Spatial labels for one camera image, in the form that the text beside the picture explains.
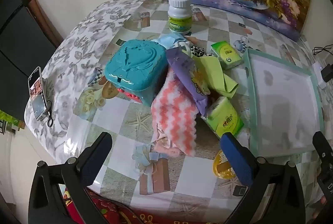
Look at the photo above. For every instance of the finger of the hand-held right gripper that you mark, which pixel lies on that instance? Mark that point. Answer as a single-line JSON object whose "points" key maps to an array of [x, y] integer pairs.
{"points": [[324, 153]]}

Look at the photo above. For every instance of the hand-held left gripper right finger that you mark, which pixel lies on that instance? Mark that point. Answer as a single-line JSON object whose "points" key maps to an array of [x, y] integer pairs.
{"points": [[236, 161]]}

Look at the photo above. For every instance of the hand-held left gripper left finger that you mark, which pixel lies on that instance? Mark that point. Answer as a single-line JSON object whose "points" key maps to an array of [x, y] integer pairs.
{"points": [[96, 161]]}

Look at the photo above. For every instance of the green tissue packet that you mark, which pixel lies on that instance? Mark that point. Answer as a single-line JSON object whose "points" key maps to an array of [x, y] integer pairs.
{"points": [[227, 55], [225, 117]]}

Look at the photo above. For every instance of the white tray with teal rim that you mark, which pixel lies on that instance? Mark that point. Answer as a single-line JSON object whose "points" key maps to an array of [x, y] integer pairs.
{"points": [[283, 104]]}

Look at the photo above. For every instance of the pink white striped towel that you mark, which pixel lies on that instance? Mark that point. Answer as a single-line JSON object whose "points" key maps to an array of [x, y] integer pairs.
{"points": [[174, 114]]}

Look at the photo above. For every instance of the green cloth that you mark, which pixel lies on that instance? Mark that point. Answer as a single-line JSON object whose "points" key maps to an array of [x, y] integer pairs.
{"points": [[213, 75]]}

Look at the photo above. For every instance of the purple packet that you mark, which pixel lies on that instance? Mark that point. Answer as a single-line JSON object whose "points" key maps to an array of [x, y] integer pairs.
{"points": [[187, 70]]}

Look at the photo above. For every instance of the leopard print scrunchie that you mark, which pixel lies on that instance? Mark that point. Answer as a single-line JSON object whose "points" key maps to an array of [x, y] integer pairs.
{"points": [[196, 51]]}

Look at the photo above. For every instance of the blue face mask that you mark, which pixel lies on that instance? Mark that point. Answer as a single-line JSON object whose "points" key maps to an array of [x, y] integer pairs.
{"points": [[167, 40]]}

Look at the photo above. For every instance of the red patterned cloth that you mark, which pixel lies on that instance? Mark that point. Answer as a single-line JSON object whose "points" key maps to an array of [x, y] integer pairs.
{"points": [[109, 211]]}

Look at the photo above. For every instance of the black charger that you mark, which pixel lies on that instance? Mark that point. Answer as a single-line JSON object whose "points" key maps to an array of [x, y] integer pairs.
{"points": [[328, 73]]}

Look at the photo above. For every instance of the white adapter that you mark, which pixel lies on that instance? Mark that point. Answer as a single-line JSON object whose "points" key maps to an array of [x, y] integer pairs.
{"points": [[318, 73]]}

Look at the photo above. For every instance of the smartphone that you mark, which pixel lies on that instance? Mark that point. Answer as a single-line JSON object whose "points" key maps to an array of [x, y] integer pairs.
{"points": [[36, 94]]}

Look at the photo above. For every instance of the green packets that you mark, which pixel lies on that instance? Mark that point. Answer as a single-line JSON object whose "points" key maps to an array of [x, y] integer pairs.
{"points": [[10, 121]]}

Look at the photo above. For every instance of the teal plastic toy box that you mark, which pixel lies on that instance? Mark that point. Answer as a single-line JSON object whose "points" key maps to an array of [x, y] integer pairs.
{"points": [[135, 65]]}

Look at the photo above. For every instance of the grey floral cloth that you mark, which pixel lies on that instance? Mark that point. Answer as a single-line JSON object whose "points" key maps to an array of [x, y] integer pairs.
{"points": [[75, 57]]}

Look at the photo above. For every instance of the dark door panel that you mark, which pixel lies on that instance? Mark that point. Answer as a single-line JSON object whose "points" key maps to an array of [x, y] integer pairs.
{"points": [[15, 57]]}

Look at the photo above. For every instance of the white pill bottle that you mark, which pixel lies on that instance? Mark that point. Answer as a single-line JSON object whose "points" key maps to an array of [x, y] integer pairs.
{"points": [[179, 20]]}

